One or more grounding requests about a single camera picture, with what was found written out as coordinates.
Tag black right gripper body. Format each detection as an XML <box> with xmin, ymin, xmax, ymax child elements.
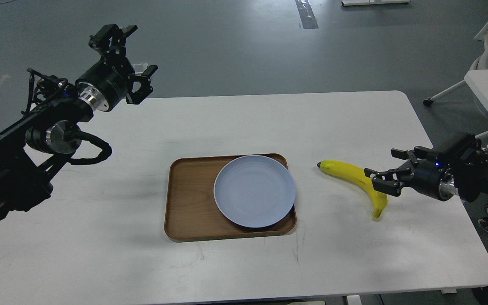
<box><xmin>409</xmin><ymin>159</ymin><xmax>459</xmax><ymax>201</ymax></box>

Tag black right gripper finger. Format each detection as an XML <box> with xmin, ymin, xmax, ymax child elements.
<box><xmin>391</xmin><ymin>146</ymin><xmax>433</xmax><ymax>168</ymax></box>
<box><xmin>364</xmin><ymin>168</ymin><xmax>414</xmax><ymax>197</ymax></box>

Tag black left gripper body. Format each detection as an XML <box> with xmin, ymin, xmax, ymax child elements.
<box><xmin>75</xmin><ymin>60</ymin><xmax>134</xmax><ymax>112</ymax></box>

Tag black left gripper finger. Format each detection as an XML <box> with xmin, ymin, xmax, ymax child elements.
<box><xmin>125</xmin><ymin>64</ymin><xmax>158</xmax><ymax>105</ymax></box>
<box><xmin>89</xmin><ymin>24</ymin><xmax>138</xmax><ymax>64</ymax></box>

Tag light blue plate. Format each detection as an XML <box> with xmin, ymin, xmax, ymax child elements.
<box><xmin>213</xmin><ymin>155</ymin><xmax>296</xmax><ymax>228</ymax></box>

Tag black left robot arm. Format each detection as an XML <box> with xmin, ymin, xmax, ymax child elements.
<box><xmin>0</xmin><ymin>24</ymin><xmax>158</xmax><ymax>220</ymax></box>

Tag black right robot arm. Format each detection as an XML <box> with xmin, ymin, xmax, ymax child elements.
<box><xmin>364</xmin><ymin>133</ymin><xmax>488</xmax><ymax>233</ymax></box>

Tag yellow banana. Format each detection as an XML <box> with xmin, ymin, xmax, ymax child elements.
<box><xmin>317</xmin><ymin>160</ymin><xmax>388</xmax><ymax>220</ymax></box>

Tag white floor tape patch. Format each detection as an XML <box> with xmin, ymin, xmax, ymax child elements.
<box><xmin>133</xmin><ymin>64</ymin><xmax>148</xmax><ymax>75</ymax></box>

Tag brown wooden tray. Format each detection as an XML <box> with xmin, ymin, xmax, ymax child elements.
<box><xmin>164</xmin><ymin>155</ymin><xmax>297</xmax><ymax>242</ymax></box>

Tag white table base bar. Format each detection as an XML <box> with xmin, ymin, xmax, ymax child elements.
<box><xmin>341</xmin><ymin>0</ymin><xmax>412</xmax><ymax>6</ymax></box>

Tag grey floor tape strip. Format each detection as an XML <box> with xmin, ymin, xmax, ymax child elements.
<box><xmin>295</xmin><ymin>0</ymin><xmax>319</xmax><ymax>30</ymax></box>

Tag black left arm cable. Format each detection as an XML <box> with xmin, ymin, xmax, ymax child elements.
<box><xmin>68</xmin><ymin>131</ymin><xmax>113</xmax><ymax>166</ymax></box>

